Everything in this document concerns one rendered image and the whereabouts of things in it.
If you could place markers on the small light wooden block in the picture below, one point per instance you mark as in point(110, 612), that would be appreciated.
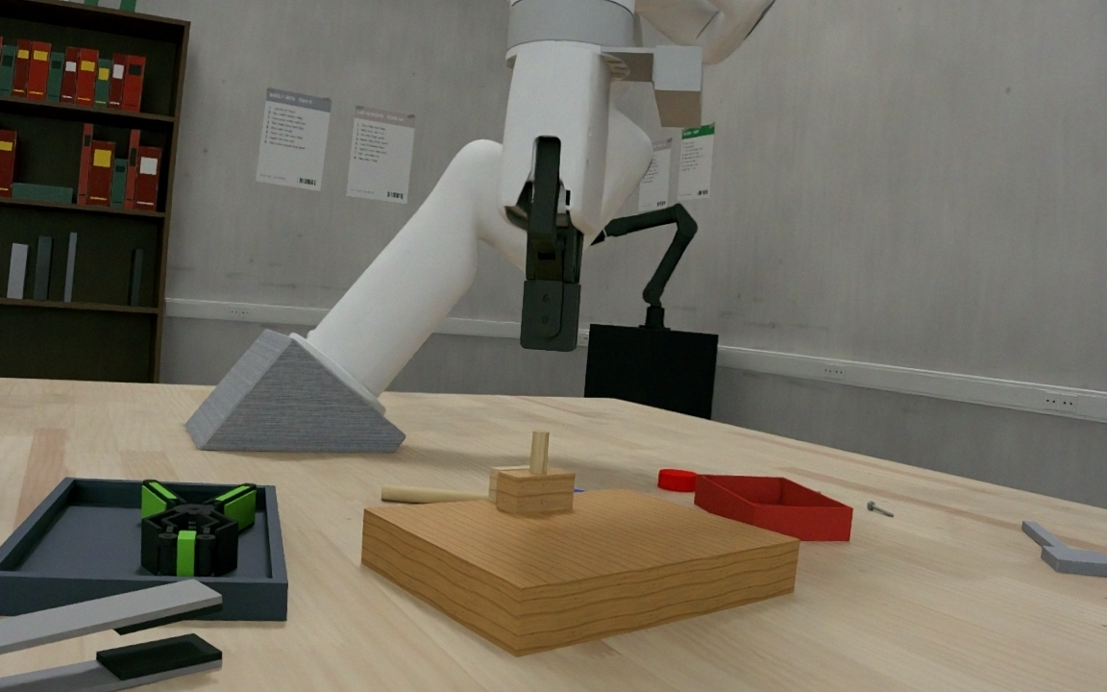
point(521, 492)

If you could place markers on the red shallow tray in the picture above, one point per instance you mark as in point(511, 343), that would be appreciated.
point(804, 513)

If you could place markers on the light wooden dowel pin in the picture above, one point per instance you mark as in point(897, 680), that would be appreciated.
point(539, 452)

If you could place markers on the flat wooden board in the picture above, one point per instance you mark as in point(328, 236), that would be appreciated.
point(617, 562)

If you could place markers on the red short cylinder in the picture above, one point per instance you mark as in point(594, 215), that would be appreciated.
point(677, 480)

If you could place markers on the beige cylindrical rod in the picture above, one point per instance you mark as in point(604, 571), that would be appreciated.
point(422, 495)

